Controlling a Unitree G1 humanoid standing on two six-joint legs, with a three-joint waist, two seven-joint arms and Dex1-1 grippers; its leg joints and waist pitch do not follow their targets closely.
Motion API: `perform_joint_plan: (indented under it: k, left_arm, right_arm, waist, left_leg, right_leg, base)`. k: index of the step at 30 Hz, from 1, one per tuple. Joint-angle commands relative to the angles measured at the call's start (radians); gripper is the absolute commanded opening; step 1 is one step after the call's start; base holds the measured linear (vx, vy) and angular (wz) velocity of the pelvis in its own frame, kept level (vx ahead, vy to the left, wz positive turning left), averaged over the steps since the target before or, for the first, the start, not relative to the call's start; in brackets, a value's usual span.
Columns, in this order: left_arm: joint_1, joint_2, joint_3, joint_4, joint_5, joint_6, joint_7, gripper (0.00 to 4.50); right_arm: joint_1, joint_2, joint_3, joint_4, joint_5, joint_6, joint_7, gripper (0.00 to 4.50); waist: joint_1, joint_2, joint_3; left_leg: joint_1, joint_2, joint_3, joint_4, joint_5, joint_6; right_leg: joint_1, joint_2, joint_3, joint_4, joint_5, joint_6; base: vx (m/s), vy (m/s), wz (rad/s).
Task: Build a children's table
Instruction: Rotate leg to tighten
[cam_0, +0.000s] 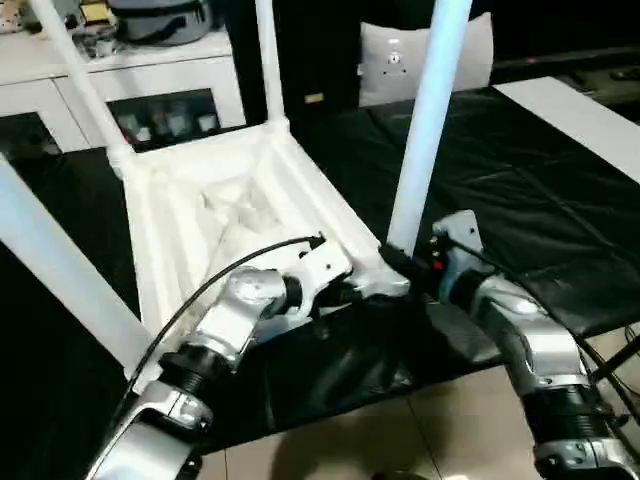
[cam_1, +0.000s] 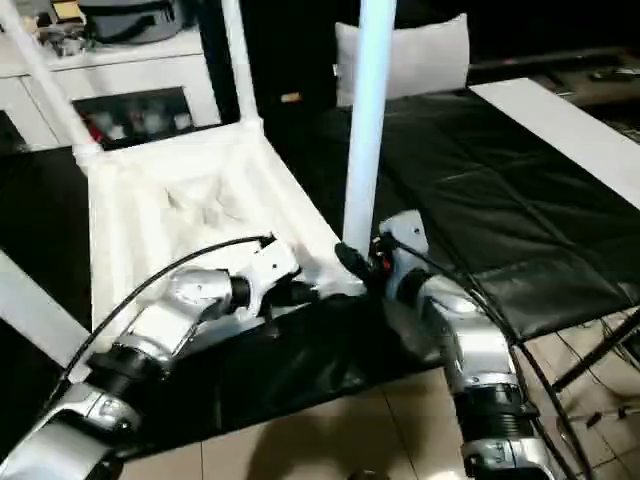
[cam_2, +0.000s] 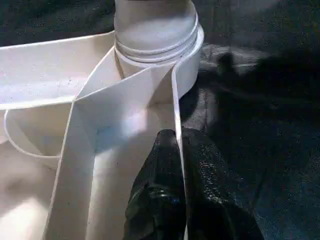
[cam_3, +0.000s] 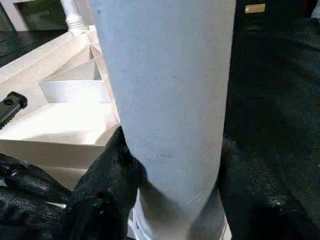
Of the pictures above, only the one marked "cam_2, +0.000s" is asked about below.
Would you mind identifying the white plastic table top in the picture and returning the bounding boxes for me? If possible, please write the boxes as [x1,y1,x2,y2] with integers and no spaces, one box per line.
[0,31,205,240]

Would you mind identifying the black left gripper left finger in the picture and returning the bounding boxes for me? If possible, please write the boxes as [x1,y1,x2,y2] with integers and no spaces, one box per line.
[124,128,187,240]

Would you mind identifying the white plastic table leg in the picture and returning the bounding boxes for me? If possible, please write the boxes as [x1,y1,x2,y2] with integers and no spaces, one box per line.
[113,0,200,65]

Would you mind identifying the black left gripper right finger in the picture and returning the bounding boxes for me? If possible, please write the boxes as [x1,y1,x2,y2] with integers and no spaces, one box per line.
[181,127,265,240]

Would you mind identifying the black work mat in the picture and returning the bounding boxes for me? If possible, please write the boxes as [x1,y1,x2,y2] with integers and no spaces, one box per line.
[0,0,320,240]

